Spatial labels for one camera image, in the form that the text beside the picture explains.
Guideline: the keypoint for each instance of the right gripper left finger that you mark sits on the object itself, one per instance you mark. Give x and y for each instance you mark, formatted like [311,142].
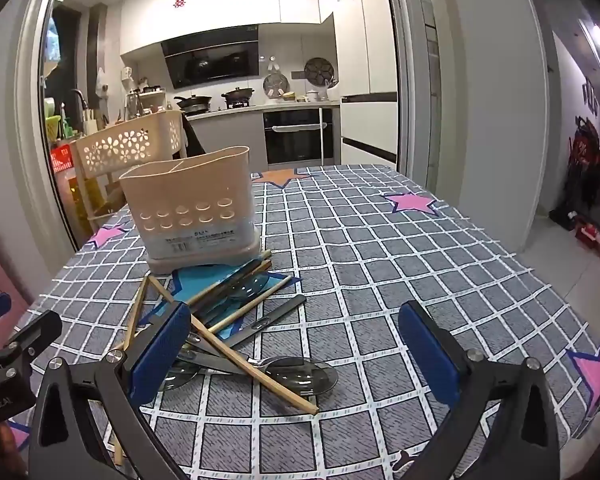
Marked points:
[65,442]

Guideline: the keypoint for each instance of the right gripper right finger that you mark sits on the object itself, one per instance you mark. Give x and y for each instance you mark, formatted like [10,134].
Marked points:
[523,442]

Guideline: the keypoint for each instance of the dark transparent spoon large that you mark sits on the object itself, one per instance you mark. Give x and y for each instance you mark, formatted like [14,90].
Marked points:
[300,375]

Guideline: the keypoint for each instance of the long bamboo chopstick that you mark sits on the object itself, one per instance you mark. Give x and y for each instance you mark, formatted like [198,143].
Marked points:
[284,393]

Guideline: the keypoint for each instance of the bamboo chopstick left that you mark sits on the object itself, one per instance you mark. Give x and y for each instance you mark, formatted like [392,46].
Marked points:
[136,312]

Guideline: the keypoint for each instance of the dark transparent spoon small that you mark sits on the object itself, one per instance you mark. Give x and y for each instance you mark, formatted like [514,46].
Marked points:
[246,290]

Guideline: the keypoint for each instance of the bamboo chopstick upper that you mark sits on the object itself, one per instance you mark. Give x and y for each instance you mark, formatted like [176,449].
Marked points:
[239,313]

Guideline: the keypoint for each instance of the beige utensil holder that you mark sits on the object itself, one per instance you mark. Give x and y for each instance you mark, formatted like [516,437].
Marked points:
[195,211]

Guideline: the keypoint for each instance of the beige perforated storage cart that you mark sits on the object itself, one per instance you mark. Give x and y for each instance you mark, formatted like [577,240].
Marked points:
[109,152]

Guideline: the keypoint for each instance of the red items on floor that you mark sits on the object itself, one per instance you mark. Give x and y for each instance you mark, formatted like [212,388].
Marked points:
[578,207]

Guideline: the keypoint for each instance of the grey checked tablecloth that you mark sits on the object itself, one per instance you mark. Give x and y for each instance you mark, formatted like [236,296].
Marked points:
[342,237]

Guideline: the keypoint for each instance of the black wok on stove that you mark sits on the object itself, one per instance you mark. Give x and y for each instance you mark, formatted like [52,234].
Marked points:
[194,104]

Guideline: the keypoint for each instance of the black built-in oven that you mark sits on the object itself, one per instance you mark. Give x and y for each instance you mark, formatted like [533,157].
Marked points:
[296,135]

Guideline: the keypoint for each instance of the black pot on stove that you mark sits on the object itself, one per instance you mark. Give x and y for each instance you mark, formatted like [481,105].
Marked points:
[237,98]

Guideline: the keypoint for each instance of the black range hood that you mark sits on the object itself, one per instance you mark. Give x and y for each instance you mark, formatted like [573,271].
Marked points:
[213,55]

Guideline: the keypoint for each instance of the white upper cabinets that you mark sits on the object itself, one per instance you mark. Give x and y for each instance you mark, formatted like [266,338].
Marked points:
[147,22]

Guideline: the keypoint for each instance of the dark flat utensil handle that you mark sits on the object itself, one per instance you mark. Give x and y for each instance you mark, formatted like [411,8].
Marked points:
[267,320]

